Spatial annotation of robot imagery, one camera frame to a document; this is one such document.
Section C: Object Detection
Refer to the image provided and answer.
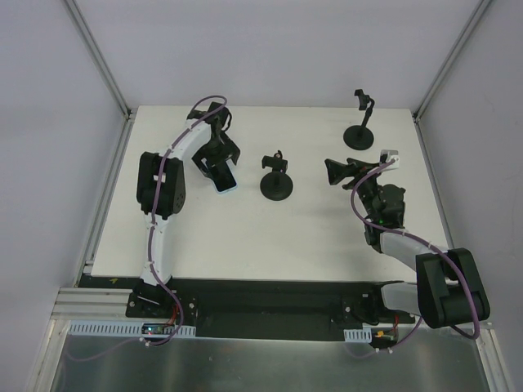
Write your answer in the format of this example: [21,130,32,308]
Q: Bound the blue case smartphone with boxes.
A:
[209,162,237,194]

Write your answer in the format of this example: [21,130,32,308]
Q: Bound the black phone stand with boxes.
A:
[342,89,375,151]
[260,150,293,202]

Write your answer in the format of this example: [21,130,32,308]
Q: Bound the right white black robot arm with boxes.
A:
[324,151,491,330]

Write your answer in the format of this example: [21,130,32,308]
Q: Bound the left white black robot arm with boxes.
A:
[127,95,240,318]

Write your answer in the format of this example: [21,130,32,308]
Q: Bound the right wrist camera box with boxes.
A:
[379,149,400,171]

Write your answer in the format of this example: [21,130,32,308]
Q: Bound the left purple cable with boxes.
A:
[65,95,229,363]

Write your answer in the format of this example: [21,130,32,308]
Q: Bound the right white cable duct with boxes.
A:
[343,327,373,344]

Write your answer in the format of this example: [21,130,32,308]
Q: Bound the white cable duct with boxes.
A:
[69,320,196,339]
[343,327,373,344]

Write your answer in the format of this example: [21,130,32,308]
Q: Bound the left white cable duct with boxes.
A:
[69,320,196,339]

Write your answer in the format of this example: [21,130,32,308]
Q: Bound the right aluminium frame post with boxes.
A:
[413,0,495,123]

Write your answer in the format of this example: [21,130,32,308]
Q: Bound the aluminium frame post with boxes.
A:
[61,0,132,119]
[413,0,495,123]

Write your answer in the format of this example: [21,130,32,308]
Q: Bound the left aluminium frame post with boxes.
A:
[61,0,132,119]

